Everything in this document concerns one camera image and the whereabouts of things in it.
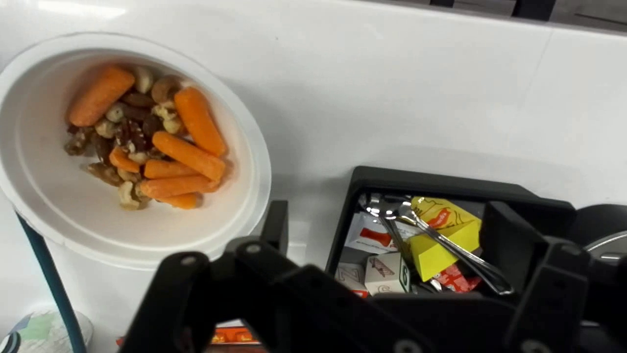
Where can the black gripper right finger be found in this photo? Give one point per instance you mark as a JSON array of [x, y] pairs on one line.
[[561, 301]]

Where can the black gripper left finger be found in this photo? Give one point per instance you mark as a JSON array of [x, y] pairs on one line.
[[261, 301]]

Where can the carrots and mushrooms food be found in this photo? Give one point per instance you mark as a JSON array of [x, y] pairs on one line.
[[133, 131]]

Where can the red white sachet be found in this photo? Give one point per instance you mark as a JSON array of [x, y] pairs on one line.
[[372, 235]]

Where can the white bowl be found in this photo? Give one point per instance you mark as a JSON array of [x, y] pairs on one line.
[[51, 190]]

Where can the black plastic box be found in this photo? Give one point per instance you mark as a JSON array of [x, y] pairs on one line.
[[417, 182]]

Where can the metal spoon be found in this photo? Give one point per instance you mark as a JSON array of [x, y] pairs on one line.
[[392, 209]]

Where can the yellow packet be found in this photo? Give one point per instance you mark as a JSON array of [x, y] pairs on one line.
[[443, 213]]

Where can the red packet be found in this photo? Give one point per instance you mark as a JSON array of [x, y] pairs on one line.
[[457, 282]]

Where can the baby carrot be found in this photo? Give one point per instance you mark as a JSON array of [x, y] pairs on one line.
[[100, 96], [122, 160], [167, 170], [176, 188], [188, 156], [184, 201], [198, 121]]

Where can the black silver coffee maker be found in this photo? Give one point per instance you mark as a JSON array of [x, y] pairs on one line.
[[600, 223]]

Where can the white tea packet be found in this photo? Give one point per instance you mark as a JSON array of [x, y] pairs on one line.
[[384, 274]]

